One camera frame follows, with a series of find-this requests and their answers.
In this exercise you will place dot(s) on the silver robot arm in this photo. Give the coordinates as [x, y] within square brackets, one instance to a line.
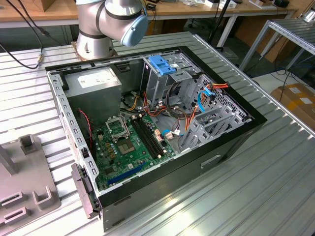
[96, 37]

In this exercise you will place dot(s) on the metal disk bay cage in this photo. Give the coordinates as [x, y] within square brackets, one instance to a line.
[221, 115]

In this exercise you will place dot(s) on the black RAM slot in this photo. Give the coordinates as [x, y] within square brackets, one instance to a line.
[154, 136]
[142, 136]
[146, 136]
[150, 136]

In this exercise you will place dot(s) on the metal optical drive cage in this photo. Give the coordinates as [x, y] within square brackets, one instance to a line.
[153, 86]

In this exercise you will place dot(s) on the green motherboard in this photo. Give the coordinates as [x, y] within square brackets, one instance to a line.
[137, 159]

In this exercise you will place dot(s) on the blue plastic drive latch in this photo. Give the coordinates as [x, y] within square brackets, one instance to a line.
[160, 65]

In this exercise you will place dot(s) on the black open PC case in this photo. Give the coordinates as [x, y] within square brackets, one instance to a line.
[172, 177]

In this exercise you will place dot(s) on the blue expansion slot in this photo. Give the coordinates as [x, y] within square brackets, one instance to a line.
[125, 174]

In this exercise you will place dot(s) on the grey power supply unit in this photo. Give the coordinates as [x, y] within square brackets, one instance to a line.
[93, 103]

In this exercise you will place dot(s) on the grey plastic retention latch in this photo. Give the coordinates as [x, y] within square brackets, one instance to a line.
[82, 194]

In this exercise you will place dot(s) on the black tripod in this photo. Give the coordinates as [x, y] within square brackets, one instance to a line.
[218, 22]

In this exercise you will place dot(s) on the brown cardboard sheet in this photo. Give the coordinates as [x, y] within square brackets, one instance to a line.
[251, 32]

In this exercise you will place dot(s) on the small white box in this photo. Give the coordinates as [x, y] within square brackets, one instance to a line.
[212, 3]

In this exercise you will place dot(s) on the brown cardboard box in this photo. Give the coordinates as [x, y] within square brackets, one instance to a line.
[295, 103]

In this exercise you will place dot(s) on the grey parts rack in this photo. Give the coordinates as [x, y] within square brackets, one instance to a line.
[24, 172]

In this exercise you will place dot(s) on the white flat tray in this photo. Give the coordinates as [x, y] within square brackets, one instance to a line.
[261, 5]

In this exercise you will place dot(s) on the metal slat rack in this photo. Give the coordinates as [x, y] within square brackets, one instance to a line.
[290, 28]

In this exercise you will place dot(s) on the black round device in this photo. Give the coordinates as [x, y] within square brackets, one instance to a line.
[281, 3]

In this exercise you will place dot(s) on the silver metal cylinder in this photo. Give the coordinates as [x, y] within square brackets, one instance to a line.
[308, 16]

